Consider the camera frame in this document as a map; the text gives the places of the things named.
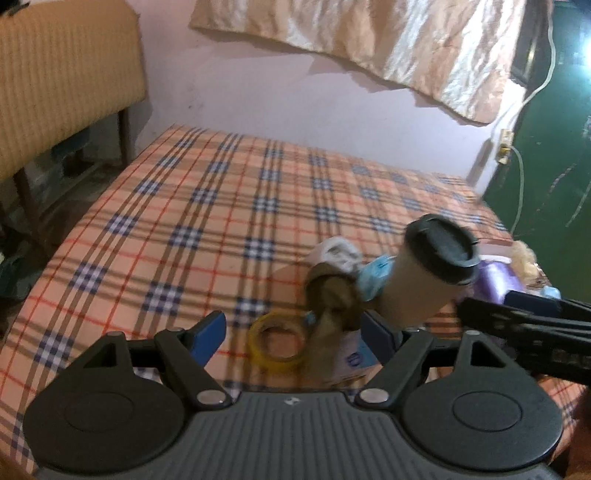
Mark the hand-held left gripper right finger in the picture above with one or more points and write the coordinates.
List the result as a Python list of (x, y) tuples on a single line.
[(376, 334)]

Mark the small blue tissue box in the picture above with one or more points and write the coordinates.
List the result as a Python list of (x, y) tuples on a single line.
[(353, 360)]

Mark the green door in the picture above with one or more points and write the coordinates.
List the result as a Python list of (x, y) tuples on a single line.
[(554, 161)]

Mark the dark window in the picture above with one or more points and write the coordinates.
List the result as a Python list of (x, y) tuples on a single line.
[(531, 50)]

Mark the light blue packet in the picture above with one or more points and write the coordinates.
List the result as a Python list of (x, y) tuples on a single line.
[(371, 281)]

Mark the beige cup with black lid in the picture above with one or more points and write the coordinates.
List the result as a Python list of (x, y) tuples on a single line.
[(415, 286)]

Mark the white sock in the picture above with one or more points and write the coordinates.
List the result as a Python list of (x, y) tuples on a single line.
[(334, 251)]

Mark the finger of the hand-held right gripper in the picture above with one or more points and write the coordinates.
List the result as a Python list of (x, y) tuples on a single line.
[(508, 337), (531, 302)]

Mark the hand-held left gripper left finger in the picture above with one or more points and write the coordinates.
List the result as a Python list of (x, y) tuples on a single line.
[(207, 337)]

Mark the purple wipes packet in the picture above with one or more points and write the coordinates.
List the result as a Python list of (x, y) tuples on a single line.
[(494, 277)]

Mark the wooden chair with woven seat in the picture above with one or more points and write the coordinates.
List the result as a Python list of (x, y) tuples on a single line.
[(60, 83)]

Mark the cream satin wall cloth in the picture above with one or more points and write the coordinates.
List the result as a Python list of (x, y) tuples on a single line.
[(369, 37)]

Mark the yellow tape roll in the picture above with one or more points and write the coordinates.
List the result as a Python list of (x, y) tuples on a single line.
[(254, 344)]

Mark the dark wooden chair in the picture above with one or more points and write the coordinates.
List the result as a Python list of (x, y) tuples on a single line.
[(123, 138)]

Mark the wall socket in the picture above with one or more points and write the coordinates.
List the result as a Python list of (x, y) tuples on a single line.
[(504, 147)]

